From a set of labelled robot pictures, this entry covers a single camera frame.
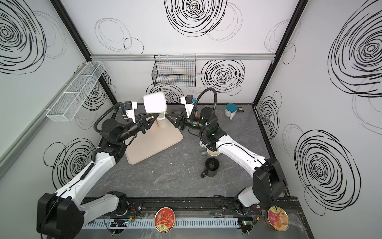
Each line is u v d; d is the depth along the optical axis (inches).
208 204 29.8
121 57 35.9
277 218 26.7
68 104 29.0
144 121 24.7
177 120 23.9
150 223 25.3
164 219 26.6
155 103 23.9
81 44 33.2
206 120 21.7
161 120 26.8
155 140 38.5
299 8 28.5
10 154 20.3
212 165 33.0
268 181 15.9
